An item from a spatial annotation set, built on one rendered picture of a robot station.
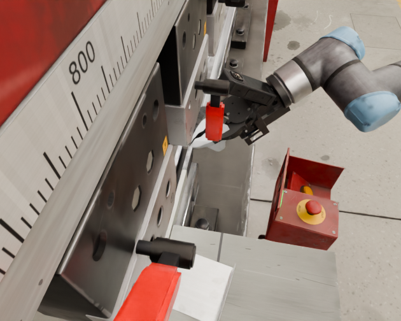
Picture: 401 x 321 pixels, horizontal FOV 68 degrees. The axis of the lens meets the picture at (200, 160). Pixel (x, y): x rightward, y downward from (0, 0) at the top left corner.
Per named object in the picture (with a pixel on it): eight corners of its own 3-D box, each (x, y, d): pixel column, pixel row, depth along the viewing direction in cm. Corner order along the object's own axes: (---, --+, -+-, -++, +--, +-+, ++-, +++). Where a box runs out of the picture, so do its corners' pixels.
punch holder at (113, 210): (137, 341, 25) (67, 278, 12) (41, 320, 26) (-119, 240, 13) (178, 190, 34) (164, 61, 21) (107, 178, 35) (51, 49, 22)
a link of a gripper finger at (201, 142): (205, 166, 64) (242, 142, 62) (191, 154, 59) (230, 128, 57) (200, 155, 66) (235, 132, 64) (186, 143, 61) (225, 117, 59)
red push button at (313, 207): (317, 221, 75) (322, 214, 73) (301, 217, 76) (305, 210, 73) (318, 208, 78) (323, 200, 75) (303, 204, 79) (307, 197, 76)
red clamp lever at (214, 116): (223, 144, 41) (228, 87, 33) (193, 141, 42) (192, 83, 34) (225, 135, 42) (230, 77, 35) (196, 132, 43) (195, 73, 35)
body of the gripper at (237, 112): (246, 148, 63) (296, 115, 60) (230, 128, 56) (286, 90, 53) (232, 124, 67) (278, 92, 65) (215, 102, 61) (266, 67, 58)
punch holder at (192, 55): (187, 156, 37) (180, 25, 24) (121, 146, 38) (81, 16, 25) (207, 81, 46) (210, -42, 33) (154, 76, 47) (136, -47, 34)
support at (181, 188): (170, 245, 51) (168, 237, 49) (165, 244, 51) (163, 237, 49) (187, 179, 60) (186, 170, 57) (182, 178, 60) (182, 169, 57)
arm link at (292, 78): (307, 75, 52) (284, 51, 57) (284, 90, 53) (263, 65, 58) (315, 99, 58) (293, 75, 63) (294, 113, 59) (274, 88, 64)
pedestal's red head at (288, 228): (323, 256, 82) (348, 227, 67) (264, 239, 85) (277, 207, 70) (326, 196, 93) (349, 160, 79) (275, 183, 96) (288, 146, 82)
